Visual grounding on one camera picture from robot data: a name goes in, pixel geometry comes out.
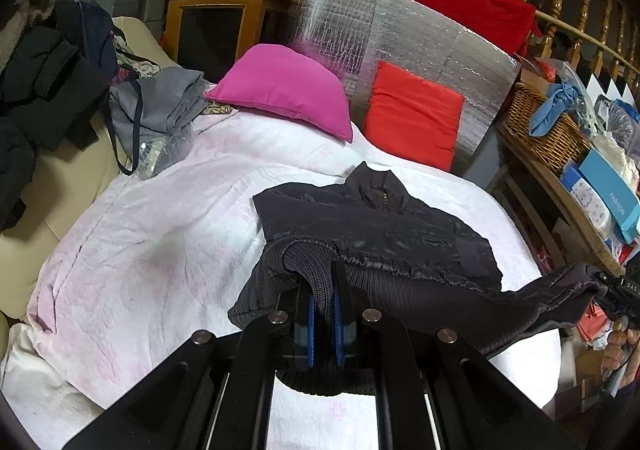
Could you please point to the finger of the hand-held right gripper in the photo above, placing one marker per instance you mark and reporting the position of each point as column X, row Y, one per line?
column 602, row 282

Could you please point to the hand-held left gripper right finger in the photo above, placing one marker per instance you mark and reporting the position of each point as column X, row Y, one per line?
column 339, row 330

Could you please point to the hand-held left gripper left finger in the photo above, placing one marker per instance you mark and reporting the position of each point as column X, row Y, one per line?
column 311, row 330

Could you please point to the dark navy puffer jacket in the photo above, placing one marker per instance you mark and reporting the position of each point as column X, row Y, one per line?
column 390, row 240

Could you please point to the pile of dark clothes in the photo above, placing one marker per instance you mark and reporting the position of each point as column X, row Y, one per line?
column 45, row 90

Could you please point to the person's right hand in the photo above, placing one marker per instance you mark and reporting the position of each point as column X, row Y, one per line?
column 617, row 355

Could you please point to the pink folded cloths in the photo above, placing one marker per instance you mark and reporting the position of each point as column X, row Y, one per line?
column 595, row 325

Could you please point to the white printed box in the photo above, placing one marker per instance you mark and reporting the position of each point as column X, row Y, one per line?
column 590, row 205

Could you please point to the blue cardboard box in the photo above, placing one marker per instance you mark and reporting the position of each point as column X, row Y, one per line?
column 612, row 192

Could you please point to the wooden side table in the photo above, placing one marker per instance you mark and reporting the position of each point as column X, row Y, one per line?
column 560, row 200

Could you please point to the wicker basket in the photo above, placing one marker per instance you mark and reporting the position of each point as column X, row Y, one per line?
column 550, row 140

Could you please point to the white bed sheet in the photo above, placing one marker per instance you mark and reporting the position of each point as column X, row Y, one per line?
column 175, row 240

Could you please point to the blue cloth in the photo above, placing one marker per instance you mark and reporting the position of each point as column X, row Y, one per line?
column 560, row 105

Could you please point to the red pillow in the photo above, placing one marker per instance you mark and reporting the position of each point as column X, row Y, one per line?
column 415, row 115

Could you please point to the clear plastic bag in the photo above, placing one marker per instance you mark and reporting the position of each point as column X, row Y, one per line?
column 160, row 155

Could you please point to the pink pillow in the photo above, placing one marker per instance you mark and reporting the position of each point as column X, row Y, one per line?
column 295, row 90

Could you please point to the grey garment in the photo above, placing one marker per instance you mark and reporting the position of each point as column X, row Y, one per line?
column 160, row 105

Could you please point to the beige sofa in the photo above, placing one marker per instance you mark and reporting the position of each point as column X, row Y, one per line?
column 65, row 200

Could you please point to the silver foil insulation mat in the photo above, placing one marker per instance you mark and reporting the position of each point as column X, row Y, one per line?
column 350, row 25

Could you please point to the red blanket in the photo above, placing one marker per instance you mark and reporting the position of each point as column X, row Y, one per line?
column 465, row 5

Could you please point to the wooden cabinet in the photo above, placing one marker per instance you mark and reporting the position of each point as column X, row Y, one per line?
column 225, row 15

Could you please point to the fur-trimmed coat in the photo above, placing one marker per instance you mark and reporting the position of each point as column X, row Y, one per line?
column 35, row 2

